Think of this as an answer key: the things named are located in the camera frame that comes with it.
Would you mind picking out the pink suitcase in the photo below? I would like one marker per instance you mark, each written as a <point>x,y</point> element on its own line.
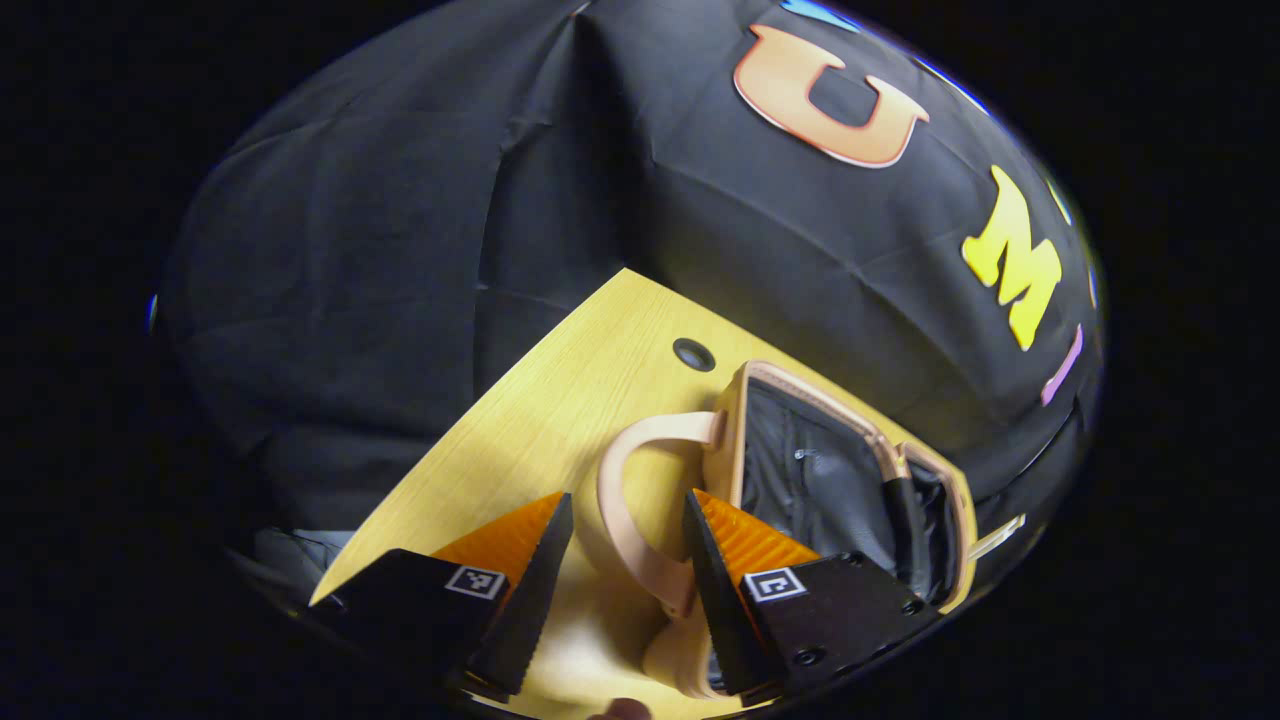
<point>800,480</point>

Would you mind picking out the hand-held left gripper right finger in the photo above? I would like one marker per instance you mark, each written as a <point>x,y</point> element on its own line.
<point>725,610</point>

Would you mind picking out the grey cloth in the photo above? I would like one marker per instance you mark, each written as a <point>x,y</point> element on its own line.
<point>300,560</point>

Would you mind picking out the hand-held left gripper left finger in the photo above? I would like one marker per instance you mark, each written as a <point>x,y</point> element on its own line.
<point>525,610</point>

